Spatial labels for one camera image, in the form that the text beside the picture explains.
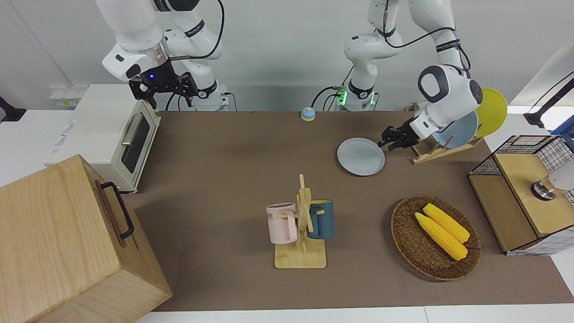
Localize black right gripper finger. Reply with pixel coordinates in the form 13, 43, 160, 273
179, 72, 198, 107
129, 79, 157, 109

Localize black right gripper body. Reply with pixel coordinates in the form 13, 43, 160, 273
143, 60, 182, 92

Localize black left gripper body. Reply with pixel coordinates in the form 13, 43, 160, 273
399, 118, 422, 148

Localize gray plate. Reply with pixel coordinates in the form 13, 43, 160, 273
337, 137, 386, 176

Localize wooden plate rack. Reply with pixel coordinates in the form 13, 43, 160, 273
412, 135, 485, 165

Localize light blue plate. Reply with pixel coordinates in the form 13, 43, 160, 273
432, 111, 479, 148

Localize yellow plate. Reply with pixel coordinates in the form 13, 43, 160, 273
473, 88, 508, 137

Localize white toaster oven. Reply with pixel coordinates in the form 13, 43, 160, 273
45, 84, 161, 193

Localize yellow corn cob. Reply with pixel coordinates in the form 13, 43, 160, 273
423, 203, 470, 244
415, 212, 468, 261

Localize brown table mat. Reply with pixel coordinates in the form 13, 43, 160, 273
121, 110, 574, 312

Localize round wicker basket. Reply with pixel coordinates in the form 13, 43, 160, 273
391, 194, 482, 282

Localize dark teal mug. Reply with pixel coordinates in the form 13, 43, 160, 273
307, 200, 335, 240

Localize pink mug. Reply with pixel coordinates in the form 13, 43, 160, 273
266, 203, 298, 244

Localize wooden mug tree stand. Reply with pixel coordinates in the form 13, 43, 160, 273
274, 174, 327, 269

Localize blue object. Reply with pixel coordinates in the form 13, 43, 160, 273
551, 119, 574, 153

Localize large wooden box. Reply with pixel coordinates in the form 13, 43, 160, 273
0, 154, 173, 323

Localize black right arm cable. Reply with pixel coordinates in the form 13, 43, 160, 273
168, 0, 225, 61

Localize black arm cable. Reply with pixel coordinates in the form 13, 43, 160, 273
168, 0, 225, 61
377, 0, 471, 73

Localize white wall outlet strip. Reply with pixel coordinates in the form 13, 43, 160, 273
49, 87, 88, 108

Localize black base cables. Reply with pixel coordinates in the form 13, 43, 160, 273
312, 67, 355, 111

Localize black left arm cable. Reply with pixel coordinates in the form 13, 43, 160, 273
377, 0, 471, 73

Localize wire shelf with wooden boards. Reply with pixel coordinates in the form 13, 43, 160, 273
468, 135, 574, 256

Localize black box handle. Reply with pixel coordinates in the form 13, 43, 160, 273
100, 181, 135, 240

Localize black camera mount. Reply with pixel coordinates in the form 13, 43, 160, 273
0, 96, 26, 122

